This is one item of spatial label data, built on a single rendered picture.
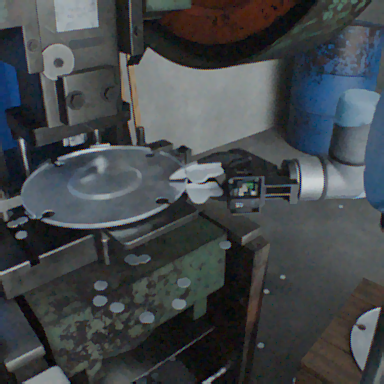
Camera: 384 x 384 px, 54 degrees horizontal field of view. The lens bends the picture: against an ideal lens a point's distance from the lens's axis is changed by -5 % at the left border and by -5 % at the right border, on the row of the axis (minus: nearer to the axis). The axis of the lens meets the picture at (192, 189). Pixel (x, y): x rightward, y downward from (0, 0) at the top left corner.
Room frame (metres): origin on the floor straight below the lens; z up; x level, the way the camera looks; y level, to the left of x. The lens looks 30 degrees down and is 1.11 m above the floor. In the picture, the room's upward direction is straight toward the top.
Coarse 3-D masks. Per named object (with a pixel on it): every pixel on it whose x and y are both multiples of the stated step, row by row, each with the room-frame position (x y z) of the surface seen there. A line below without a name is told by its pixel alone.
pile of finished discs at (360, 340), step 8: (368, 312) 0.68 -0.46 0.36; (376, 312) 0.68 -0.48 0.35; (360, 320) 0.65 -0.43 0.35; (368, 320) 0.65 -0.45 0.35; (376, 320) 0.65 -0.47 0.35; (352, 328) 0.62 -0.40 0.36; (368, 328) 0.63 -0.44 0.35; (352, 336) 0.60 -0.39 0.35; (360, 336) 0.60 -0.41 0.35; (368, 336) 0.60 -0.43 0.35; (352, 344) 0.58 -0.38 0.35; (360, 344) 0.58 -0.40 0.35; (368, 344) 0.58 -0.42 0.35; (352, 352) 0.55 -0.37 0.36; (360, 352) 0.55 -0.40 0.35; (360, 360) 0.53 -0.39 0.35; (360, 368) 0.51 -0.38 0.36
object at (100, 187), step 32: (64, 160) 0.69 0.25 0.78; (96, 160) 0.69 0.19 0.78; (128, 160) 0.69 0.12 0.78; (160, 160) 0.68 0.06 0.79; (32, 192) 0.56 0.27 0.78; (64, 192) 0.56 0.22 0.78; (96, 192) 0.55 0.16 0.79; (128, 192) 0.56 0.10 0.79; (160, 192) 0.56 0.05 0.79; (64, 224) 0.46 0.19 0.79; (96, 224) 0.46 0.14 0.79
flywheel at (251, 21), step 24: (192, 0) 0.99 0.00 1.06; (216, 0) 0.92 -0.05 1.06; (240, 0) 0.87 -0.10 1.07; (264, 0) 0.78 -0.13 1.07; (288, 0) 0.73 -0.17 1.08; (312, 0) 0.74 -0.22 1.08; (168, 24) 1.00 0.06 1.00; (192, 24) 0.93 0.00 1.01; (216, 24) 0.87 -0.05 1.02; (240, 24) 0.82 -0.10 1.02; (264, 24) 0.77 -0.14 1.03; (288, 24) 0.80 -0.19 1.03
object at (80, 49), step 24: (48, 0) 0.61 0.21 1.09; (72, 0) 0.63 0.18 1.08; (96, 0) 0.66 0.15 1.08; (48, 24) 0.60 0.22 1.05; (72, 24) 0.63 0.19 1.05; (96, 24) 0.65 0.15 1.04; (48, 48) 0.59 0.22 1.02; (72, 48) 0.63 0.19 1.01; (96, 48) 0.65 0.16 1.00; (24, 72) 0.64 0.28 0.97; (48, 72) 0.59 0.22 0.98; (72, 72) 0.61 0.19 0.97; (96, 72) 0.62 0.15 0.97; (120, 72) 0.68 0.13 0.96; (24, 96) 0.66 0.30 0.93; (48, 96) 0.59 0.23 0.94; (72, 96) 0.58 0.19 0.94; (96, 96) 0.62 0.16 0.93; (120, 96) 0.68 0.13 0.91; (48, 120) 0.59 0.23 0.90; (72, 120) 0.59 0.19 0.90
